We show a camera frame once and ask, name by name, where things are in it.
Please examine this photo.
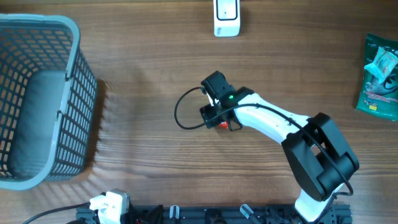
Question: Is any red Nescafe coffee stick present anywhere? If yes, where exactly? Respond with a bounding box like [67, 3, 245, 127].
[219, 121, 229, 129]

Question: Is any green 3M gloves packet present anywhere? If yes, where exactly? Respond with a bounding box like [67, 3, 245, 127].
[356, 34, 397, 121]

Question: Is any mint green tissue packet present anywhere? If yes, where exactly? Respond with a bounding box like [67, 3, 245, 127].
[364, 47, 397, 83]

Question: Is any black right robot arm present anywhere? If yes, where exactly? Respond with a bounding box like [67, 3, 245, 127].
[200, 71, 359, 223]

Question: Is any white barcode scanner box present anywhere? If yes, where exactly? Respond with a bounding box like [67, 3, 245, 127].
[213, 0, 241, 37]

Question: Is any grey plastic mesh basket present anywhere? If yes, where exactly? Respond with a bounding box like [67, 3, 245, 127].
[1, 14, 98, 190]

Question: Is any black left camera cable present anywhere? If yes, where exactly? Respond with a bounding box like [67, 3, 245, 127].
[23, 202, 91, 224]

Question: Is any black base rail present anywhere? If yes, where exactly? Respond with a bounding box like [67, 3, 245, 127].
[69, 204, 353, 224]

